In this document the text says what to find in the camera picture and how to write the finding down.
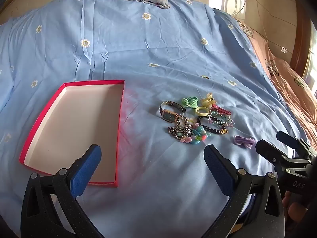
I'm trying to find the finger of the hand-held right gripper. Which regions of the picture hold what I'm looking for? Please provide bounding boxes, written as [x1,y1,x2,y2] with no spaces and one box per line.
[255,140,289,164]
[276,131,302,152]

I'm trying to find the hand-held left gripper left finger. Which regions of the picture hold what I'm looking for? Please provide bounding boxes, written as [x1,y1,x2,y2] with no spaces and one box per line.
[20,144,105,238]

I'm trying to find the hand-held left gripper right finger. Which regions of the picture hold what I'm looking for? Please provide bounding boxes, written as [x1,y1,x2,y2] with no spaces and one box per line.
[202,144,286,238]

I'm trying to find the colourful candy bead bracelet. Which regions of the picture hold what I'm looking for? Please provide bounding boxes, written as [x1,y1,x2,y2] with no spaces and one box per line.
[180,124,211,146]

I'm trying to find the black bead bracelet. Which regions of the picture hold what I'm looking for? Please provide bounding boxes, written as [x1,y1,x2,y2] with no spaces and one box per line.
[196,116,228,135]

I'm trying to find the red cardboard box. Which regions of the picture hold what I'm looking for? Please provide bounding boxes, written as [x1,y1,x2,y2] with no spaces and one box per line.
[19,80,125,188]

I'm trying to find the pastel glass bead bracelet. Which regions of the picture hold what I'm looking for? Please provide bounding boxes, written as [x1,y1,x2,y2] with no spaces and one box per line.
[207,111,235,128]

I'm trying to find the silver chain bracelet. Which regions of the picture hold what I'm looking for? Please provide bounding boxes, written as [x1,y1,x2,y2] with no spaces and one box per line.
[168,116,193,141]

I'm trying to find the pink hair clip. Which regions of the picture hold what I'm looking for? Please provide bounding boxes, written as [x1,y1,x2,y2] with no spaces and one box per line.
[210,104,233,116]

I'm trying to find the yellow hair claw clip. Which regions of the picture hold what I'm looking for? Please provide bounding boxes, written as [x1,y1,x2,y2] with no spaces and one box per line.
[200,93,216,107]

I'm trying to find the gold square wristwatch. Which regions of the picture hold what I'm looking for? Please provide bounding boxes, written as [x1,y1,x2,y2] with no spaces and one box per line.
[160,101,187,123]

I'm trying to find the green fabric bow hair tie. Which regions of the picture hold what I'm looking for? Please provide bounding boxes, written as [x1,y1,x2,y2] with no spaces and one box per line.
[181,96,199,109]

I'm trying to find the person's right hand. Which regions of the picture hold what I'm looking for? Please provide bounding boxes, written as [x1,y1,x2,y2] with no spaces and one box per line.
[283,191,310,223]

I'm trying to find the orange printed quilt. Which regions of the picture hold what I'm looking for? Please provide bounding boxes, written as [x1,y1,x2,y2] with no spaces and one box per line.
[236,20,317,150]

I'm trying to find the blue floral bed sheet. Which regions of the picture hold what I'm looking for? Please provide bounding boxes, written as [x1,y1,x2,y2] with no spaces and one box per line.
[0,0,310,238]

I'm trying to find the purple fabric bow hair tie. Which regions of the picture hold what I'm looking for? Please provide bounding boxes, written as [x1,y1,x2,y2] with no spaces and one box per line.
[233,134,256,149]

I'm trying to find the wooden bed frame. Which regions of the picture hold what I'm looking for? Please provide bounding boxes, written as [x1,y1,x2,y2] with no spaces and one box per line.
[290,0,317,97]

